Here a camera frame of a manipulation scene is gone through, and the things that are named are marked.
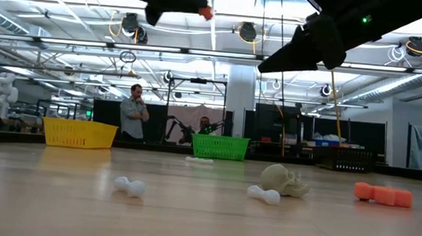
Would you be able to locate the black equipment cabinet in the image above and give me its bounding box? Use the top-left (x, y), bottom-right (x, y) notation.
top-left (251, 102), bottom-right (302, 154)

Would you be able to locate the long black hanging cable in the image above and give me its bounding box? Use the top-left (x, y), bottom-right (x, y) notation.
top-left (269, 0), bottom-right (296, 157)

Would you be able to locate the blue storage bin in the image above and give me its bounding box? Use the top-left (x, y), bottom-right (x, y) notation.
top-left (313, 139), bottom-right (341, 148)

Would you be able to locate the green plastic basket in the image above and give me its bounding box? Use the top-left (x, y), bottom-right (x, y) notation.
top-left (190, 132), bottom-right (251, 163)

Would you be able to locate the white structural column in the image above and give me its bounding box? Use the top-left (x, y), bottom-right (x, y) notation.
top-left (223, 64), bottom-right (259, 139)

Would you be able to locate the pink curtain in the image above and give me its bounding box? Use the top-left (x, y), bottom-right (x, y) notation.
top-left (164, 102), bottom-right (227, 148)

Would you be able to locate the black plastic basket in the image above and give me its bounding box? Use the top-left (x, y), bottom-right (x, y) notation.
top-left (314, 145), bottom-right (377, 174)

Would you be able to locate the person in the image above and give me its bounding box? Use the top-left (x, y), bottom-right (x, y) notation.
top-left (197, 116), bottom-right (214, 136)
top-left (117, 82), bottom-right (153, 143)

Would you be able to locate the thin black hanging cable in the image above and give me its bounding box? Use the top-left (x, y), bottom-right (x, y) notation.
top-left (255, 0), bottom-right (269, 111)

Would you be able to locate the long ceiling light strip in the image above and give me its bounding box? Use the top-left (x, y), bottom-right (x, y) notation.
top-left (0, 33), bottom-right (422, 75)

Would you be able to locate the white robot figure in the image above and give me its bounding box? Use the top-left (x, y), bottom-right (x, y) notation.
top-left (0, 72), bottom-right (21, 121)

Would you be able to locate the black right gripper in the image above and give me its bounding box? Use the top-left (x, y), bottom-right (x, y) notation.
top-left (256, 9), bottom-right (349, 79)

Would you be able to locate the black partition panel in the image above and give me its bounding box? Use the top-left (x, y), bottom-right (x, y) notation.
top-left (90, 99), bottom-right (169, 146)

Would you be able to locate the yellow plastic basket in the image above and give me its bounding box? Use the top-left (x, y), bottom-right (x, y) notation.
top-left (41, 116), bottom-right (120, 151)

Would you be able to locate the small beige plastic skull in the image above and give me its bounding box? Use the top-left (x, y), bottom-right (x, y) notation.
top-left (258, 163), bottom-right (313, 199)

